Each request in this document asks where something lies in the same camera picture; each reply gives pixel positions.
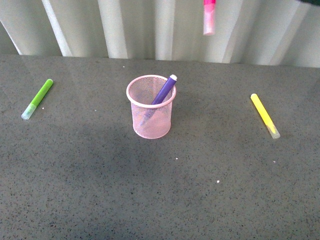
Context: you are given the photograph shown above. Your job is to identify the white pleated curtain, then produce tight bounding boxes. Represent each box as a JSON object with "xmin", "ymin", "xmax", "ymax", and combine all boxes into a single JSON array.
[{"xmin": 0, "ymin": 0, "xmax": 320, "ymax": 68}]

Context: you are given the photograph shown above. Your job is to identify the yellow marker pen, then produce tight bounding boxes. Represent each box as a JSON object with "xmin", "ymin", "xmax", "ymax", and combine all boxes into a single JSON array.
[{"xmin": 250, "ymin": 93, "xmax": 281, "ymax": 139}]

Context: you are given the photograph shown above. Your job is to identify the green marker pen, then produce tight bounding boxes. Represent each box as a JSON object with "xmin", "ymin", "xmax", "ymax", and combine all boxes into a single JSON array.
[{"xmin": 21, "ymin": 79, "xmax": 54, "ymax": 120}]

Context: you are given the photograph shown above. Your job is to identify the pink mesh pen cup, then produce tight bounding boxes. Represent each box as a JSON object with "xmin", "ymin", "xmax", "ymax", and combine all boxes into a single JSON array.
[{"xmin": 126, "ymin": 74, "xmax": 177, "ymax": 139}]

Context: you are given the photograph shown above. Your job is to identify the purple marker pen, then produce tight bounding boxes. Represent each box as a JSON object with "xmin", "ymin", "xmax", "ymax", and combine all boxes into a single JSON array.
[{"xmin": 140, "ymin": 74, "xmax": 178, "ymax": 126}]

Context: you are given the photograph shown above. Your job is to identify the pink marker pen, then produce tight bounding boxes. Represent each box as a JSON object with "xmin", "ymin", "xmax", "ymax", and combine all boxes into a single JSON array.
[{"xmin": 203, "ymin": 0, "xmax": 216, "ymax": 36}]

